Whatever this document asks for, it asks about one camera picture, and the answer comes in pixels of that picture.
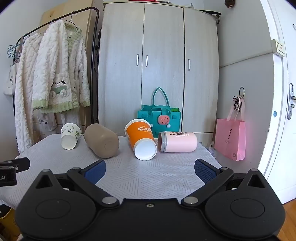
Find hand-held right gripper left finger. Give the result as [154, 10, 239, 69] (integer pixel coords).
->
[32, 159, 121, 208]

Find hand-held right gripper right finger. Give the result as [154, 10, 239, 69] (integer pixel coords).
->
[180, 159, 271, 208]

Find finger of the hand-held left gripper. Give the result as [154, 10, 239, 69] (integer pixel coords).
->
[0, 157, 31, 173]

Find brown cup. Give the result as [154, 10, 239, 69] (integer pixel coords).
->
[84, 123, 120, 159]

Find pink cup with grey lid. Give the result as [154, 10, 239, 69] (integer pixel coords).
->
[158, 131, 198, 153]

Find white cup with leaf print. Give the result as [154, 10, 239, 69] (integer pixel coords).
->
[60, 123, 82, 150]

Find orange paper cup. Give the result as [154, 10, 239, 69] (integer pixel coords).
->
[124, 119, 158, 161]

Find pink paper bag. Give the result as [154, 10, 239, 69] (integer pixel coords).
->
[215, 97, 246, 161]

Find yellow box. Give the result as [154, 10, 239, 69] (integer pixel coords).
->
[0, 207, 20, 237]

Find white printed garment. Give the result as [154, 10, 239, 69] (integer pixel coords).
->
[33, 108, 82, 133]

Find white patterned tablecloth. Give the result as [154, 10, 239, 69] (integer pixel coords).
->
[0, 133, 223, 209]

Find teal felt handbag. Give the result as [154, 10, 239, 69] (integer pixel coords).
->
[137, 87, 181, 135]

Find white fluffy robe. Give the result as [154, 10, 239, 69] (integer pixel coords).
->
[14, 34, 47, 153]

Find white printed tote bag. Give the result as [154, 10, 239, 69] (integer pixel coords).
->
[3, 65, 18, 96]

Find white door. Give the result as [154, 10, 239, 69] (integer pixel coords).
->
[257, 0, 296, 205]

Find white fluffy jacket green trim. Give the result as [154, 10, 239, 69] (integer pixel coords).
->
[32, 20, 91, 114]

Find light wood wardrobe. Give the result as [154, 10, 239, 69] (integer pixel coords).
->
[97, 1, 220, 137]

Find black clothes rack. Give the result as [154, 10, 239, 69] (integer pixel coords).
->
[14, 7, 100, 130]

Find black hair ties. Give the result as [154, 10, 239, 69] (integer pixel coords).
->
[232, 87, 245, 112]

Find silver door handle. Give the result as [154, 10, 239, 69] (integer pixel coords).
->
[287, 83, 296, 120]

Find green wire hanger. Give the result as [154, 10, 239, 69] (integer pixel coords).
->
[6, 44, 22, 59]

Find beige light switch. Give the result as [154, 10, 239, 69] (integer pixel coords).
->
[271, 39, 286, 56]

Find metal wire hanger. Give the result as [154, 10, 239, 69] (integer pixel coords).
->
[69, 11, 79, 31]

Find black strap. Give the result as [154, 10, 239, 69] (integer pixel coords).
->
[190, 3, 222, 24]

